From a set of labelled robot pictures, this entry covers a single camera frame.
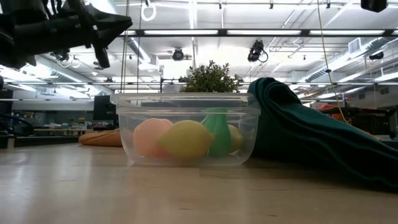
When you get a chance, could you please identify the yellow toy lemon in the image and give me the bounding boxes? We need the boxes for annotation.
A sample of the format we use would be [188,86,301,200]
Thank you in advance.
[157,119,215,161]
[228,124,244,154]

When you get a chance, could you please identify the white LED light bar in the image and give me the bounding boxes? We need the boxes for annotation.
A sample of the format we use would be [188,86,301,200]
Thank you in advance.
[226,29,302,35]
[309,29,386,35]
[143,29,220,35]

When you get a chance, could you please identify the pink-orange toy peach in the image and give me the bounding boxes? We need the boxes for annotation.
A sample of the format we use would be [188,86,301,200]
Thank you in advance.
[132,118,174,159]

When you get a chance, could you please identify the yellow hanging cable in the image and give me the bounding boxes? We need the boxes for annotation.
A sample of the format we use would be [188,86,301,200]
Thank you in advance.
[316,0,349,124]

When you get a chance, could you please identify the white hanging cable loop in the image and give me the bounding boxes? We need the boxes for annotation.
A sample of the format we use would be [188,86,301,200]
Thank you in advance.
[141,0,157,22]

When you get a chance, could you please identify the orange cloth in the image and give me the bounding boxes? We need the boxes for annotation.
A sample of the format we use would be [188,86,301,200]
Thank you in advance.
[78,129,124,147]

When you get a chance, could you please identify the clear plastic tupperware container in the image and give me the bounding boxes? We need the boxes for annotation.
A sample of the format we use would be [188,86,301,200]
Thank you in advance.
[110,92,261,167]

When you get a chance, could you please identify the dark green cloth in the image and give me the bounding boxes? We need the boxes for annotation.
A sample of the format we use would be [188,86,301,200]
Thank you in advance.
[248,77,398,192]

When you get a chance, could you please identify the small artificial green shrub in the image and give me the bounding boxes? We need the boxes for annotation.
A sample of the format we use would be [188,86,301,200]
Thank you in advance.
[178,60,242,93]

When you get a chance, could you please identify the ceiling air vent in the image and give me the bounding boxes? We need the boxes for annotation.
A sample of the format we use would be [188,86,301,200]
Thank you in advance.
[348,37,362,54]

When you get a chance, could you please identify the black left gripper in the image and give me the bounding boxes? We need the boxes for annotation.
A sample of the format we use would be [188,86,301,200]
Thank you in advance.
[14,12,134,69]

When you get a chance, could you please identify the black crate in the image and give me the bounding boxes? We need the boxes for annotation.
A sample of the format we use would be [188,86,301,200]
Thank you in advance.
[323,107,398,139]

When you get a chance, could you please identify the black hanging ceiling camera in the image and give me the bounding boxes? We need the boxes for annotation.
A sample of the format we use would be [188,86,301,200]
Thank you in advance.
[368,50,385,61]
[247,39,269,63]
[52,49,71,63]
[172,47,185,62]

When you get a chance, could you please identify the green toy pear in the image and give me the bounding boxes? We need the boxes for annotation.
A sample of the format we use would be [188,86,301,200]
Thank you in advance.
[200,107,233,158]

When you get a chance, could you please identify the black background monitor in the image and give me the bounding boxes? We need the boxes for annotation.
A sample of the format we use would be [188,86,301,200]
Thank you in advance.
[93,95,119,121]

